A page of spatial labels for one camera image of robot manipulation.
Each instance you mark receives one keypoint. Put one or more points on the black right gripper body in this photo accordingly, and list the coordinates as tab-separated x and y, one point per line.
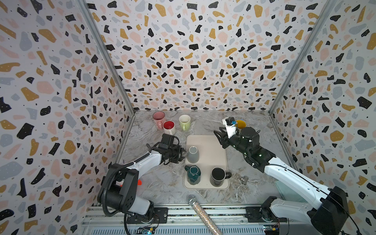
235	143

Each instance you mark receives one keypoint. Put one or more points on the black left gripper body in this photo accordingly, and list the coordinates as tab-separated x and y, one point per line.
174	156

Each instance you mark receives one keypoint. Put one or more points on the blue glazed mug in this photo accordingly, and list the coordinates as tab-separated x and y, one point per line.
241	124

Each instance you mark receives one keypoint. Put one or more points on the white mug red inside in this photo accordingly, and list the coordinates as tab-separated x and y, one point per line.
169	127

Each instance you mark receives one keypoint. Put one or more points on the light green mug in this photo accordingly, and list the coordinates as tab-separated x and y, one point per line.
185	122

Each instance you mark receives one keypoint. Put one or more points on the pink mug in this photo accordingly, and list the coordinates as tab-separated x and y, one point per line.
159	119

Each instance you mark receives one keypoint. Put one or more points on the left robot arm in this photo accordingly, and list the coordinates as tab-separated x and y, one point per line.
119	186

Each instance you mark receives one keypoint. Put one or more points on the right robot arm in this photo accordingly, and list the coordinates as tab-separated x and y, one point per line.
326	209

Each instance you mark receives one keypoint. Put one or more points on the dark green mug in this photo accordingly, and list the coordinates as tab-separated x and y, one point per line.
193	174

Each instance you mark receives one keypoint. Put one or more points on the black mug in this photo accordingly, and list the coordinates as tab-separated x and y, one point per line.
218	176

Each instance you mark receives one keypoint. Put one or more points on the grey frosted cup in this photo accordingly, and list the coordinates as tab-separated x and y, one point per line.
193	154

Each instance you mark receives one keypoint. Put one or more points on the beige rectangular tray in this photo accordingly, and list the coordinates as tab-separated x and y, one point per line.
211	155

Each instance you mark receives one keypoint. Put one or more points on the small clear glass piece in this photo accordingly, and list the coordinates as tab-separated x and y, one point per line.
243	180

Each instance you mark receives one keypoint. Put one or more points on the red shark plush toy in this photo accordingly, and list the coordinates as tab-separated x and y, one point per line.
139	182

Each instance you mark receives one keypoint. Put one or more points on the teal folded cloth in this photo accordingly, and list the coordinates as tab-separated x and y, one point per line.
288	194

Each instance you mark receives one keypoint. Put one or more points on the glitter filled tube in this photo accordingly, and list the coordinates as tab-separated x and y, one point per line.
212	227

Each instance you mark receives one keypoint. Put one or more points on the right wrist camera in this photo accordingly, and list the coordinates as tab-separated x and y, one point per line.
231	126

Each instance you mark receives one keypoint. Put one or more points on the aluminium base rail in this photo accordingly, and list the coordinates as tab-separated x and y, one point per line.
183	219

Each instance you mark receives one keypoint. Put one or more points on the aluminium corner post right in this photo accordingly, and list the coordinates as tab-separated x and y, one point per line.
327	8

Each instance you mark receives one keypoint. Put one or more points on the aluminium corner post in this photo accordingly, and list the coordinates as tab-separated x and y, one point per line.
327	8
104	52

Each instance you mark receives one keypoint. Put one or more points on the aluminium corner post left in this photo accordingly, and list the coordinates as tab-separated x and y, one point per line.
104	52

